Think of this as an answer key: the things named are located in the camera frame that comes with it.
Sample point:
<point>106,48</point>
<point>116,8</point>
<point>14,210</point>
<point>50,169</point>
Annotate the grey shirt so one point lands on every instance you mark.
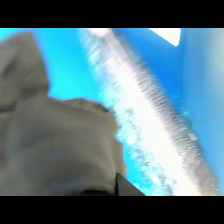
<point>56,146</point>

